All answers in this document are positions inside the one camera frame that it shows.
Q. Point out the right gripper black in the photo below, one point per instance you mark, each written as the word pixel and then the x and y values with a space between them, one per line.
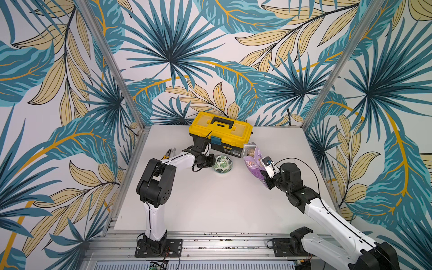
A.
pixel 267 174

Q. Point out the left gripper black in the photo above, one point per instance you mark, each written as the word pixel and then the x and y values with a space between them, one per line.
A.
pixel 210 163

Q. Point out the green leaf pattern bowl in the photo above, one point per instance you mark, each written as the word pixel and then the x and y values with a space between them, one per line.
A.
pixel 223 164

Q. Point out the purple oats bag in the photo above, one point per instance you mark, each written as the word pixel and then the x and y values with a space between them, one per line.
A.
pixel 252 156

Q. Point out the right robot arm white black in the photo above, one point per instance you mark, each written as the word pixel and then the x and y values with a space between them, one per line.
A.
pixel 354 251

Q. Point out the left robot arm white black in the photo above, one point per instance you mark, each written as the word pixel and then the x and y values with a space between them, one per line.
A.
pixel 155 188

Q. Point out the yellow black toolbox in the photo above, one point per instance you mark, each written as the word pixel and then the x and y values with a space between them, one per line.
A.
pixel 224 134

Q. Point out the yellow black pliers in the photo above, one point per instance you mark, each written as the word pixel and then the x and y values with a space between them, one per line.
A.
pixel 167 154

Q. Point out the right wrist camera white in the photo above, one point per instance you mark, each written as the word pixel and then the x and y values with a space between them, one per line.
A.
pixel 267 162

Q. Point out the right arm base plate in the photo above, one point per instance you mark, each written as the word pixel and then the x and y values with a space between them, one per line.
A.
pixel 287 247

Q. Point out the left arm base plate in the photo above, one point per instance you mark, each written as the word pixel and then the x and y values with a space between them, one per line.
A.
pixel 170 248

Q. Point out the aluminium rail frame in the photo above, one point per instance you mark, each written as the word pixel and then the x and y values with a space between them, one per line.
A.
pixel 117 250

